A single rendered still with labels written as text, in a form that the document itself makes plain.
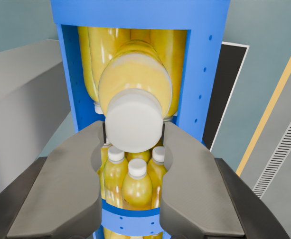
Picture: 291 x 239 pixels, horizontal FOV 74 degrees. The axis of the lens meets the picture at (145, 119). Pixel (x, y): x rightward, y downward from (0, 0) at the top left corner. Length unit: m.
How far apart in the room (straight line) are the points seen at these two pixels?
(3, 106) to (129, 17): 0.47
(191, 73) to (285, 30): 1.55
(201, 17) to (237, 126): 1.70
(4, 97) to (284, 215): 3.06
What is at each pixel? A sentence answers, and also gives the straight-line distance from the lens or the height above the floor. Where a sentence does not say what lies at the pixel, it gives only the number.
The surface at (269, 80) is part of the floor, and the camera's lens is 1.85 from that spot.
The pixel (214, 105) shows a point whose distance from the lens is 1.56.
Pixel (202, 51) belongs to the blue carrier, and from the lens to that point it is 0.29.
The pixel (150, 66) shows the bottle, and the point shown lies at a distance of 0.16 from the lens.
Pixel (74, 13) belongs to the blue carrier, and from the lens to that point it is 0.28.
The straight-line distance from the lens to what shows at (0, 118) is 0.63.
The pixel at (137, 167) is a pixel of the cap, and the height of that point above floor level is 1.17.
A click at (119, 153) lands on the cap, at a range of 0.45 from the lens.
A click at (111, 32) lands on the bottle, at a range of 0.33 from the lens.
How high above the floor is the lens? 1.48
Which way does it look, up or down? 61 degrees down
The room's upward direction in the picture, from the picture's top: 177 degrees clockwise
